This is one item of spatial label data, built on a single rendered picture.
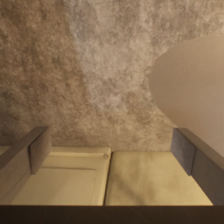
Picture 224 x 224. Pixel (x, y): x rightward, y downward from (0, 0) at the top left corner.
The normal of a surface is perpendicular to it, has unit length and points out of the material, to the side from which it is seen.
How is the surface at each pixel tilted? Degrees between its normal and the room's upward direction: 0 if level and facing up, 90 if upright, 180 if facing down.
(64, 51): 0
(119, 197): 90
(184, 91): 0
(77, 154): 0
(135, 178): 90
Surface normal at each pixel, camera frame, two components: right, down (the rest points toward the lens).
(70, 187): -0.13, -0.78
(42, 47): -0.12, 0.62
